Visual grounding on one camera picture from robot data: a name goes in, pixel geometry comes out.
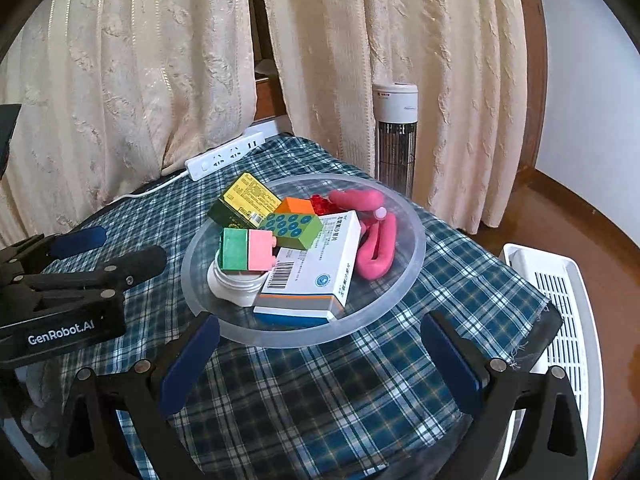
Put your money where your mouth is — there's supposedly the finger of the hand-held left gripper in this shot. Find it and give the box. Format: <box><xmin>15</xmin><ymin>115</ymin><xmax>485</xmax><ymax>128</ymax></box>
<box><xmin>0</xmin><ymin>226</ymin><xmax>107</xmax><ymax>283</ymax></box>
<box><xmin>25</xmin><ymin>246</ymin><xmax>167</xmax><ymax>312</ymax></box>

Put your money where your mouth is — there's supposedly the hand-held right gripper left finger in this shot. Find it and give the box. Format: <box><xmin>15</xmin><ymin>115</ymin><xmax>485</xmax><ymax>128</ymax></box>
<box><xmin>52</xmin><ymin>311</ymin><xmax>221</xmax><ymax>480</ymax></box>

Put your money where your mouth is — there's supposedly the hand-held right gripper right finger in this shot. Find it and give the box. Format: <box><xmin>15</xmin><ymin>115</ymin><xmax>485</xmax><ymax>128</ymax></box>
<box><xmin>420</xmin><ymin>310</ymin><xmax>588</xmax><ymax>480</ymax></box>

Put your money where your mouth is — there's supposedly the white plastic cup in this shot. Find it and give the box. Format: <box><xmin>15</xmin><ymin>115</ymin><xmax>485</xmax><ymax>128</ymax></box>
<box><xmin>207</xmin><ymin>255</ymin><xmax>273</xmax><ymax>307</ymax></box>

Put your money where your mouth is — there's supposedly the clear plastic bowl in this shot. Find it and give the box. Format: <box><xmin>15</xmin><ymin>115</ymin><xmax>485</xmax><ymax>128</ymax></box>
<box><xmin>181</xmin><ymin>173</ymin><xmax>427</xmax><ymax>347</ymax></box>

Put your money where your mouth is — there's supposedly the green pink toy block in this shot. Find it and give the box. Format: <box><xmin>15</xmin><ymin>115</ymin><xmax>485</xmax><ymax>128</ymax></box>
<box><xmin>216</xmin><ymin>227</ymin><xmax>278</xmax><ymax>275</ymax></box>

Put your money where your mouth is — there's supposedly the bent pink foam curler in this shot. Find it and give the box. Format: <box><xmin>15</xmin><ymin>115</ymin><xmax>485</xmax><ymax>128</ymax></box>
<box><xmin>356</xmin><ymin>212</ymin><xmax>398</xmax><ymax>281</ymax></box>

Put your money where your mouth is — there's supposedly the yellow green box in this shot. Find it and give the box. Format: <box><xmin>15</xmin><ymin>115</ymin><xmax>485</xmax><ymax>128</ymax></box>
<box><xmin>207</xmin><ymin>172</ymin><xmax>282</xmax><ymax>231</ymax></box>

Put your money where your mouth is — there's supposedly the white blue medicine box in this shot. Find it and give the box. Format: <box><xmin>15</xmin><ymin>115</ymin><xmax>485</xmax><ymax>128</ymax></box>
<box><xmin>252</xmin><ymin>211</ymin><xmax>362</xmax><ymax>326</ymax></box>

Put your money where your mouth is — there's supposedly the green blue-dotted toy block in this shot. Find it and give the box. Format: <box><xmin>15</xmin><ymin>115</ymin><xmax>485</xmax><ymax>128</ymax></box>
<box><xmin>260</xmin><ymin>211</ymin><xmax>324</xmax><ymax>251</ymax></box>

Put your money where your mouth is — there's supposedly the orange toy block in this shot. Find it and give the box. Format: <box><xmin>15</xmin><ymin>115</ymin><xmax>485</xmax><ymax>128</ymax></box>
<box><xmin>274</xmin><ymin>197</ymin><xmax>313</xmax><ymax>216</ymax></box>

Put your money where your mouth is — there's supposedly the straight pink foam curler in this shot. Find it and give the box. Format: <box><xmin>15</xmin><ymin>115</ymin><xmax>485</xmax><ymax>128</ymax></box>
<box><xmin>328</xmin><ymin>189</ymin><xmax>387</xmax><ymax>220</ymax></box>

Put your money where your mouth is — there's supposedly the red toy block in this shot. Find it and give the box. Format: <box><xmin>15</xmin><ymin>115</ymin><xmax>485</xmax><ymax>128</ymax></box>
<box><xmin>307</xmin><ymin>194</ymin><xmax>338</xmax><ymax>216</ymax></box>

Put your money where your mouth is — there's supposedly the grey fuzzy cloth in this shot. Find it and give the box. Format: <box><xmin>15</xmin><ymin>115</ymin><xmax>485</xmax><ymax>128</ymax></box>
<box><xmin>20</xmin><ymin>360</ymin><xmax>66</xmax><ymax>448</ymax></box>

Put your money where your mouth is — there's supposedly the blue plaid tablecloth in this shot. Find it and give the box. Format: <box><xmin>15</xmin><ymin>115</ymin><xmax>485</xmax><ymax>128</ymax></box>
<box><xmin>37</xmin><ymin>132</ymin><xmax>551</xmax><ymax>480</ymax></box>

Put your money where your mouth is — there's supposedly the white plastic rack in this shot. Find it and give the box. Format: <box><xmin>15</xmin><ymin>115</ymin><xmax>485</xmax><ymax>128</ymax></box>
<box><xmin>497</xmin><ymin>243</ymin><xmax>603</xmax><ymax>480</ymax></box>

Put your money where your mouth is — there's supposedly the white power strip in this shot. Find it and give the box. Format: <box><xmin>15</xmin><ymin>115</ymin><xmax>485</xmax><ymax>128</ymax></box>
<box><xmin>185</xmin><ymin>130</ymin><xmax>264</xmax><ymax>182</ymax></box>

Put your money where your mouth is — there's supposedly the cream curtain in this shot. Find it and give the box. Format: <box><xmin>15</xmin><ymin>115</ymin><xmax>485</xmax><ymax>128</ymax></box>
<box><xmin>0</xmin><ymin>0</ymin><xmax>258</xmax><ymax>248</ymax></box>
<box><xmin>256</xmin><ymin>0</ymin><xmax>531</xmax><ymax>233</ymax></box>

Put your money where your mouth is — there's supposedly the plastic bottle behind table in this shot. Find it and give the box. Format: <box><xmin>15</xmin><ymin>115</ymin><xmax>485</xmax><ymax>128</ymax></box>
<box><xmin>372</xmin><ymin>81</ymin><xmax>419</xmax><ymax>200</ymax></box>

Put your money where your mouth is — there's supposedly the white power cable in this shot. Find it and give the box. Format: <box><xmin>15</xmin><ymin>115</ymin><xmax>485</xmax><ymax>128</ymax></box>
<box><xmin>102</xmin><ymin>169</ymin><xmax>193</xmax><ymax>206</ymax></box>

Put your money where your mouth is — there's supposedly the brown wooden door frame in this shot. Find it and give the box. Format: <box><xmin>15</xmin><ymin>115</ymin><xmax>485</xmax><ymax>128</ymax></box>
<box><xmin>510</xmin><ymin>0</ymin><xmax>551</xmax><ymax>173</ymax></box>

